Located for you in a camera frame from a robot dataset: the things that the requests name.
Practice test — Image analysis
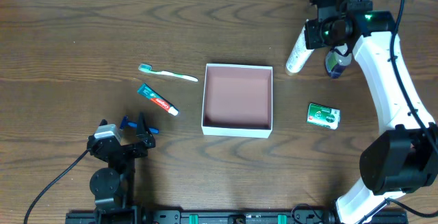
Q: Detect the blue disposable razor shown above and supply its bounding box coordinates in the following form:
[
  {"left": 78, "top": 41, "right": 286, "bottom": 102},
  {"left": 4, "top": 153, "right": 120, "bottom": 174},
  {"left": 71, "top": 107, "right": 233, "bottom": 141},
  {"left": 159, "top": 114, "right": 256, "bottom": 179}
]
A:
[{"left": 119, "top": 116, "right": 159, "bottom": 134}]

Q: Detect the clear bottle dark cap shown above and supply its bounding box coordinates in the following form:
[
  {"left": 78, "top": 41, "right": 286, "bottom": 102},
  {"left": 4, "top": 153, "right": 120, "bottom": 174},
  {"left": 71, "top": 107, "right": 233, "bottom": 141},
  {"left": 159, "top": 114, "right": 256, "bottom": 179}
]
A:
[{"left": 325, "top": 44, "right": 352, "bottom": 79}]

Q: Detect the teal red toothpaste tube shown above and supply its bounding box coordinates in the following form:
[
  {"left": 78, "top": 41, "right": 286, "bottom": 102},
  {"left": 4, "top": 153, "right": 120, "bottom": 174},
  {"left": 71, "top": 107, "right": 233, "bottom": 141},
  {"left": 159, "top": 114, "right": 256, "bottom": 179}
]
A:
[{"left": 137, "top": 83, "right": 179, "bottom": 116}]

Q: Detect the white cosmetic tube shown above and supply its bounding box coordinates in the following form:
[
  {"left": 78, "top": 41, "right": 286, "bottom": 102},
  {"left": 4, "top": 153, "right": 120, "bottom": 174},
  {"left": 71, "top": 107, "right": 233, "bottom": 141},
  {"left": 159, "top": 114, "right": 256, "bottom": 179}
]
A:
[{"left": 285, "top": 26, "right": 313, "bottom": 75}]

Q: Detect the green soap packet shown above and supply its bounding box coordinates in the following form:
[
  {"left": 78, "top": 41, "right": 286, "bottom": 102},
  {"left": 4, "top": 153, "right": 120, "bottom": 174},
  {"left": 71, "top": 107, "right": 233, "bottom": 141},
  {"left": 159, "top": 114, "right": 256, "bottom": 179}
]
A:
[{"left": 307, "top": 103, "right": 341, "bottom": 129}]

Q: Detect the white cardboard box pink inside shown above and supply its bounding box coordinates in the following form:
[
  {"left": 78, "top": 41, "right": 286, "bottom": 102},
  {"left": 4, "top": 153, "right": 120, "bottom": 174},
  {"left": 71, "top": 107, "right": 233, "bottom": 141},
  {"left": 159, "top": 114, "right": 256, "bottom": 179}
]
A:
[{"left": 201, "top": 63, "right": 273, "bottom": 138}]

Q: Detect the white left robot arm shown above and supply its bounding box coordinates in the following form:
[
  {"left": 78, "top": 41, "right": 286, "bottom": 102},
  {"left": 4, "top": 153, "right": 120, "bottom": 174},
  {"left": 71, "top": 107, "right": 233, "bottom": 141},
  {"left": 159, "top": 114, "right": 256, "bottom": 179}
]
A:
[{"left": 87, "top": 113, "right": 155, "bottom": 223}]

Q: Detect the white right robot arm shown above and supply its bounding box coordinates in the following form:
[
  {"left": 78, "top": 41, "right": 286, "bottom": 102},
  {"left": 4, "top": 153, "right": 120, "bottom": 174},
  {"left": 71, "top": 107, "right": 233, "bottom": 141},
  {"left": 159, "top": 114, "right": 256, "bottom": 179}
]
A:
[{"left": 304, "top": 0, "right": 437, "bottom": 223}]

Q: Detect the green white toothbrush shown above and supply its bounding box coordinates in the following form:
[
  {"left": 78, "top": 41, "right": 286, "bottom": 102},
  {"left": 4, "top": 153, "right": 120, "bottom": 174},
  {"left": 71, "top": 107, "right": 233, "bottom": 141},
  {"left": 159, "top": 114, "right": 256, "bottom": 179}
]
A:
[{"left": 138, "top": 64, "right": 198, "bottom": 82}]

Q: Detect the black mounting rail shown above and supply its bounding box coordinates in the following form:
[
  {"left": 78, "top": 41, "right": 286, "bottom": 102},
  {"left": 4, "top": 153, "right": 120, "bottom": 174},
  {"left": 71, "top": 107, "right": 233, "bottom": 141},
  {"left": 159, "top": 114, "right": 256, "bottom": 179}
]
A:
[{"left": 64, "top": 209, "right": 409, "bottom": 224}]

